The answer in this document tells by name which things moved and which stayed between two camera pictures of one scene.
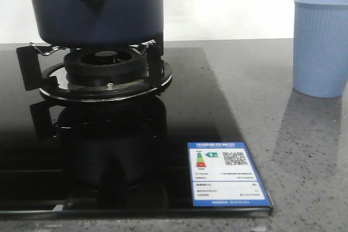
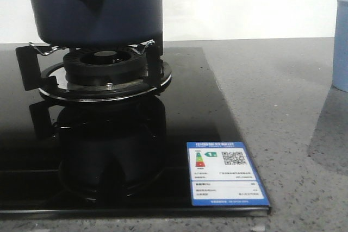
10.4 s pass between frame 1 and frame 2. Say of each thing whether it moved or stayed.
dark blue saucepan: stayed
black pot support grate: stayed
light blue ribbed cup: moved
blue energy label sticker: stayed
